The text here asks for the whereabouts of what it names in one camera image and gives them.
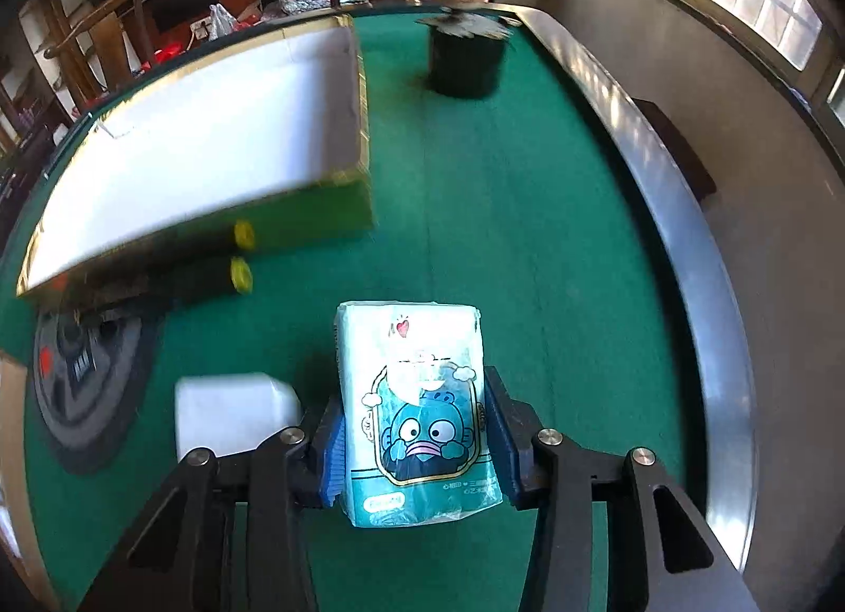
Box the brown cardboard box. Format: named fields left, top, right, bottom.
left=0, top=351, right=41, bottom=593

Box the black round bin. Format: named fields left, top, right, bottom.
left=416, top=8, right=522, bottom=99

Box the cartoon print tissue pack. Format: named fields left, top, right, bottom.
left=333, top=300, right=506, bottom=529

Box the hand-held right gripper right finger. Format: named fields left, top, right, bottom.
left=485, top=364, right=760, bottom=612

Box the green felt table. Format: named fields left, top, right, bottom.
left=0, top=0, right=757, bottom=612

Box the round dark disc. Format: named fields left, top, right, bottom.
left=32, top=305, right=166, bottom=477

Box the dark wooden stool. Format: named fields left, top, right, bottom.
left=630, top=97, right=719, bottom=204

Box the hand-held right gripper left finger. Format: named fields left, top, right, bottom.
left=78, top=397, right=348, bottom=612

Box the black cylinder with yellow cap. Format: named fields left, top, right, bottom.
left=99, top=219, right=257, bottom=271
left=62, top=256, right=255, bottom=317

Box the wooden chair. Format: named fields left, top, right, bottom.
left=43, top=0, right=159, bottom=111

